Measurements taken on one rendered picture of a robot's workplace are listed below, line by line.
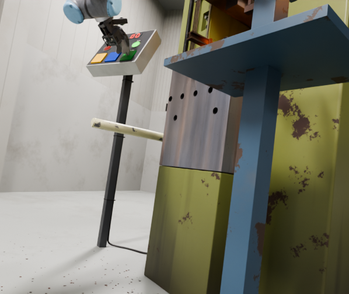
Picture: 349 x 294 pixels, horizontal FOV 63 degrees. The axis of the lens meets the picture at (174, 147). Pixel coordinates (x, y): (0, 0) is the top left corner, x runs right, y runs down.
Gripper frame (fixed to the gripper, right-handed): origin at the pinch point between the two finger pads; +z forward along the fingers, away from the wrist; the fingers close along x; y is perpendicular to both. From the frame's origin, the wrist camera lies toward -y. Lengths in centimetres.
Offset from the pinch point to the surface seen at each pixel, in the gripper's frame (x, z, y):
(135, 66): 5.8, 4.3, 6.3
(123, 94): -8.3, 19.3, 10.6
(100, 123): 3.2, 7.9, 41.8
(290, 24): 88, -37, 57
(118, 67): -4.8, 4.2, 6.3
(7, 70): -189, 30, -39
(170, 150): 36, 20, 45
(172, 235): 44, 33, 75
